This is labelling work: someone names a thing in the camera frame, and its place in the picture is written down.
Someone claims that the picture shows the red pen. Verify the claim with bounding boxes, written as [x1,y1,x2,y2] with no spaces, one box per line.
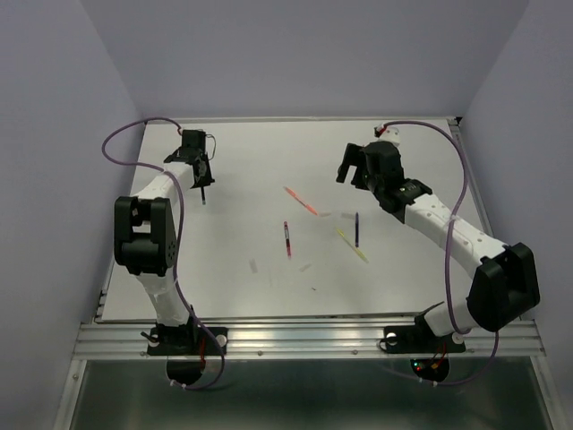
[283,221,292,260]

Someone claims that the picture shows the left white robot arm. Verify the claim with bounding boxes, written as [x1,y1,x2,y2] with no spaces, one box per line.
[114,130,215,353]

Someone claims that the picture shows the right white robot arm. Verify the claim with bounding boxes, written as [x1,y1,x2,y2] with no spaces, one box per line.
[337,141,541,349]

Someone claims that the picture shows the purple pen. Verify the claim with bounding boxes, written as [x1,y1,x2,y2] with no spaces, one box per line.
[355,212,360,248]

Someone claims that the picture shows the yellow pen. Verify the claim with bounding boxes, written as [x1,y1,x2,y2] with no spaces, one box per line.
[334,228,369,263]

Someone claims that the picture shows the orange pen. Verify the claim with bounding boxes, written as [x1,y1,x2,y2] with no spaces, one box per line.
[283,186,319,216]

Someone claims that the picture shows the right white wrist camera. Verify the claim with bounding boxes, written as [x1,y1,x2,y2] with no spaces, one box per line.
[374,125,401,147]

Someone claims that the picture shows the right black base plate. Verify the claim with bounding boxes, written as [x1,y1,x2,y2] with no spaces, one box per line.
[378,325,466,354]

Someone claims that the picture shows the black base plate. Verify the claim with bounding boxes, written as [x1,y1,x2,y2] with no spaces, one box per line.
[378,325,466,354]
[141,324,227,357]

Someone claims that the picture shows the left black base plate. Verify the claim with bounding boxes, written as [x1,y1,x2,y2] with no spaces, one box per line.
[141,324,227,357]

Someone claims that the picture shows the aluminium mounting rail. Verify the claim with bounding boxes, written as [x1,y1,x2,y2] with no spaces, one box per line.
[73,318,546,361]

